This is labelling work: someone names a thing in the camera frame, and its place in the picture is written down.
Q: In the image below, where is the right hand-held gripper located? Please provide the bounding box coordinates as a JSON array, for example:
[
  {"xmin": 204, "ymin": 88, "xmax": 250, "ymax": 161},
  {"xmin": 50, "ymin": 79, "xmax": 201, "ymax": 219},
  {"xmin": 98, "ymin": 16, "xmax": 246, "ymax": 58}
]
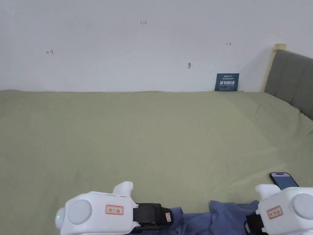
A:
[{"xmin": 244, "ymin": 184, "xmax": 313, "ymax": 235}]

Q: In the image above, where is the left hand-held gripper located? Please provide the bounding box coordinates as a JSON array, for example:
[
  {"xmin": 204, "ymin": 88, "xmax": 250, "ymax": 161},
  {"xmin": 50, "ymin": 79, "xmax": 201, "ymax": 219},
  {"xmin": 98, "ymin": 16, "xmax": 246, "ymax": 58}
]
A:
[{"xmin": 55, "ymin": 181, "xmax": 173, "ymax": 235}]

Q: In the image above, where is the dark blue shirt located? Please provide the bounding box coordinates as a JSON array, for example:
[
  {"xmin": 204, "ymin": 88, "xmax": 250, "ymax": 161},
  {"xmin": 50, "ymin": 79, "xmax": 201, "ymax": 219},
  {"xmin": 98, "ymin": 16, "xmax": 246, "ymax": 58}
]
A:
[{"xmin": 141, "ymin": 200, "xmax": 260, "ymax": 235}]

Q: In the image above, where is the black smartphone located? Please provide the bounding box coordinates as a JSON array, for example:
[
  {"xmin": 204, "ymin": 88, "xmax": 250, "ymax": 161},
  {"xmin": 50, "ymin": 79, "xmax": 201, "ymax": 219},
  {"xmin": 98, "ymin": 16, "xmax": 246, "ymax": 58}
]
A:
[{"xmin": 269, "ymin": 172, "xmax": 300, "ymax": 191}]

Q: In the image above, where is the bed with pale green sheet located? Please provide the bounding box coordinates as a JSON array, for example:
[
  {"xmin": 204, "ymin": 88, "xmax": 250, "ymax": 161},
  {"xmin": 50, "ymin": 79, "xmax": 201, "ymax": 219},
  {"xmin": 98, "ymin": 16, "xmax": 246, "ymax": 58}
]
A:
[{"xmin": 0, "ymin": 89, "xmax": 313, "ymax": 235}]

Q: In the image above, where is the grey padded headboard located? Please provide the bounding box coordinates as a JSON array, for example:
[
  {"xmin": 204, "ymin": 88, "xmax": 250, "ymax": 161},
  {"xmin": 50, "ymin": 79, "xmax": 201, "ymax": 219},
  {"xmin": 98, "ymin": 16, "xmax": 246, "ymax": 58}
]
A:
[{"xmin": 260, "ymin": 44, "xmax": 313, "ymax": 121}]

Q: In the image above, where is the dark blue card sign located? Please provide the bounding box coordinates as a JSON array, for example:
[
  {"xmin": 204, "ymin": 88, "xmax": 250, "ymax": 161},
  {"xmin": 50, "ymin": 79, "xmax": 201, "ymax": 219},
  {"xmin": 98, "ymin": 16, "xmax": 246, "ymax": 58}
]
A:
[{"xmin": 215, "ymin": 73, "xmax": 240, "ymax": 92}]

